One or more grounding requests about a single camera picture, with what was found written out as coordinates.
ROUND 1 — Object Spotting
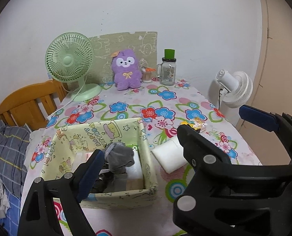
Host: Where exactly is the green desk fan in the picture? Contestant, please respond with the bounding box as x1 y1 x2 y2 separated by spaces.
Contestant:
44 32 102 102

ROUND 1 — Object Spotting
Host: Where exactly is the yellow snack packet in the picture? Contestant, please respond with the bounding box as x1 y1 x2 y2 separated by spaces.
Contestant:
180 117 208 133

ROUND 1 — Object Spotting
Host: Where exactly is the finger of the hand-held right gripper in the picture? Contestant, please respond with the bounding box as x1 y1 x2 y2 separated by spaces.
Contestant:
173 125 292 236
239 104 292 165

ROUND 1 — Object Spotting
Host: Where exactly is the beige wooden door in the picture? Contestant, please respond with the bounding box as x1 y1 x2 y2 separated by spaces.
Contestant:
234 0 292 135

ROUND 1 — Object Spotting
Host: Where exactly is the glass mug jar green lid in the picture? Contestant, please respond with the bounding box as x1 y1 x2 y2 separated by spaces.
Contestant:
156 49 178 86

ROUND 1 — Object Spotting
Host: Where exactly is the toothpick jar with orange lid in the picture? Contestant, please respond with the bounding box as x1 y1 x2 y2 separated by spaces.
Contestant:
141 65 156 83

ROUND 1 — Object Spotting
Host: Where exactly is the purple plush toy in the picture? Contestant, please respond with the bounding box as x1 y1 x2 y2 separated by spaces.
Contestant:
111 49 143 91

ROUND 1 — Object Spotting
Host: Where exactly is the white fan power cable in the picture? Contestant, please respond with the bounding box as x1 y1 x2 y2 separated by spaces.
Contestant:
47 81 86 117

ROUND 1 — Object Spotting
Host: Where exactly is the blue bed sheet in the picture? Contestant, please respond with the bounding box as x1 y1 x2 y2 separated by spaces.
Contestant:
0 124 23 230

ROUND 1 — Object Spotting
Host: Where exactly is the black plastic bag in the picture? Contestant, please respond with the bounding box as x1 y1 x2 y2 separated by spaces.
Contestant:
91 169 127 194

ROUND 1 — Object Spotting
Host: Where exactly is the yellow printed fabric storage box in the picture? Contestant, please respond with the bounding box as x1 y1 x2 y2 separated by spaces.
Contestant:
41 117 159 209

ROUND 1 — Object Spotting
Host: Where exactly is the wooden bed headboard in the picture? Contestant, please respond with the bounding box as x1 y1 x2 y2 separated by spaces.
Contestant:
0 80 70 131

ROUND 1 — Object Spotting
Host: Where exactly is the floral tablecloth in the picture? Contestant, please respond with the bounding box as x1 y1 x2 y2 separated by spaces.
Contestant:
18 79 263 236

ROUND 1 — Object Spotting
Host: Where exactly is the grey sock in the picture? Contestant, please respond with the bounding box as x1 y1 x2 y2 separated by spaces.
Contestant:
104 142 135 174

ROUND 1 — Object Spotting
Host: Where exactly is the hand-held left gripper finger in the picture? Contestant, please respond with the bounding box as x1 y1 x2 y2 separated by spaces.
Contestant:
17 149 106 236

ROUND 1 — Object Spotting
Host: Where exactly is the grey plaid pillow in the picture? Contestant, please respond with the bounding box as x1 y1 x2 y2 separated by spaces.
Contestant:
0 119 31 197

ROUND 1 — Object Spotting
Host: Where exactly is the white standing fan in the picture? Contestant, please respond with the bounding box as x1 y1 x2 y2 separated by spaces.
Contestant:
215 69 254 109

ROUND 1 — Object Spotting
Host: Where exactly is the white foam sponge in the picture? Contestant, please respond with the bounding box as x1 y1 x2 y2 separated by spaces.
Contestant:
152 136 189 174

